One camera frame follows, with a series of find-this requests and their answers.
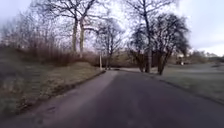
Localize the slender bare tree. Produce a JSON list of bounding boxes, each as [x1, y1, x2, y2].
[[93, 19, 126, 71]]

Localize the dark grey asphalt path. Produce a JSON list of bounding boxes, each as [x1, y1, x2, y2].
[[0, 68, 224, 128]]

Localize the large thick-trunked bare tree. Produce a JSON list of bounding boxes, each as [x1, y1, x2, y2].
[[124, 0, 178, 74]]

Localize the brown bare brushwood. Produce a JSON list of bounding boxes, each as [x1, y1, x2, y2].
[[0, 13, 101, 67]]

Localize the grass bank with dead leaves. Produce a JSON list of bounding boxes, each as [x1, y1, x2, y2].
[[0, 47, 107, 118]]

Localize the small dark bushy tree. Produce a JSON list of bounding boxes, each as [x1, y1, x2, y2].
[[128, 28, 148, 73]]

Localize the distant brown tree line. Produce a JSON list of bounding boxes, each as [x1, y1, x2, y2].
[[99, 49, 141, 69]]

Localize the pale green grass field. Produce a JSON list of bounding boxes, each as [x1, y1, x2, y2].
[[119, 62, 224, 105]]

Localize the pale lamp post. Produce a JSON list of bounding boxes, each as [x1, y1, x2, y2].
[[98, 49, 103, 71]]

